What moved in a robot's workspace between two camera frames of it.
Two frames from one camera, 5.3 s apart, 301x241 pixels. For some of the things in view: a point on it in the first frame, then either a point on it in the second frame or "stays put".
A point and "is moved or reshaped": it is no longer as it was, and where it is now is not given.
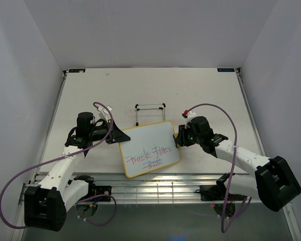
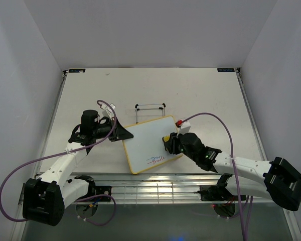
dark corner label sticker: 226,70 stays put
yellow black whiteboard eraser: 175,136 is moved or reshaped
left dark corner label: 76,70 stays put
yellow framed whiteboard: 151,147 is moved or reshaped
